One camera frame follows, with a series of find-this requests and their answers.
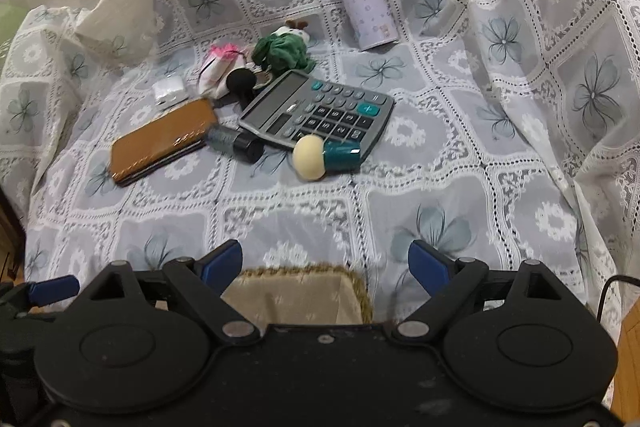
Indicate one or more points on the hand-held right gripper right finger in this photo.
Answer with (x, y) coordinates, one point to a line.
(426, 265)

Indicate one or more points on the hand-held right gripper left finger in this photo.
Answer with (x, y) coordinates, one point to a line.
(223, 263)

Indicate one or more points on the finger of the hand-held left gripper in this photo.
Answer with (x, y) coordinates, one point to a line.
(52, 288)

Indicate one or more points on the woven basket beige liner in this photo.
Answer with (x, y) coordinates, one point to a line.
(290, 292)

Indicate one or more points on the small grey bottle black cap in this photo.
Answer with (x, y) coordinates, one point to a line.
(235, 141)

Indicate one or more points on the teal makeup brush beige head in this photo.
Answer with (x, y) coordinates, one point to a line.
(310, 157)

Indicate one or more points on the white earbuds case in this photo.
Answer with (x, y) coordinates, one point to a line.
(169, 91)

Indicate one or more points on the pink and white plush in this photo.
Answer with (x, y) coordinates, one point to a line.
(217, 62)

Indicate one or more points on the green scrunchie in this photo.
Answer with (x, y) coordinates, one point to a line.
(280, 53)

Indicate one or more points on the small white plush toy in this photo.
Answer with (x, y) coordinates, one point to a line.
(291, 28)

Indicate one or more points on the white floral lace tablecloth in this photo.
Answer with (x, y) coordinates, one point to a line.
(450, 157)

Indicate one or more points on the brown leather case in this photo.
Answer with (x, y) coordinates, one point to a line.
(160, 139)

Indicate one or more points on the grey calculator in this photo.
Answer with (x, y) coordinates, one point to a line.
(320, 112)

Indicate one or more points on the black round pompom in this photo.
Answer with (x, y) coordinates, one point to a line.
(241, 82)

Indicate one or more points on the green cushion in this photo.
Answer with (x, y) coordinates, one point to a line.
(7, 27)

